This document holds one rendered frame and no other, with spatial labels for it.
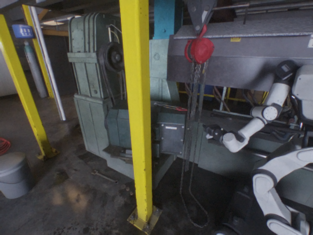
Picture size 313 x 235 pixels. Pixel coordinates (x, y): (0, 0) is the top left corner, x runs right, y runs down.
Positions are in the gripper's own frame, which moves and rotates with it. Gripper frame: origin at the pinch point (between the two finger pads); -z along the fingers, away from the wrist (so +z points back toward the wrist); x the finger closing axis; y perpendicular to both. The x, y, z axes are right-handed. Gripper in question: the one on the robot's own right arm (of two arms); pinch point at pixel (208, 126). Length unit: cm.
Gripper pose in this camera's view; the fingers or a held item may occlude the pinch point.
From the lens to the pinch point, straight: 114.6
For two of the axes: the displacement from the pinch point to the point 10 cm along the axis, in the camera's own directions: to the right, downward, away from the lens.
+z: 3.1, 4.0, -8.6
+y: 0.0, -9.1, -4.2
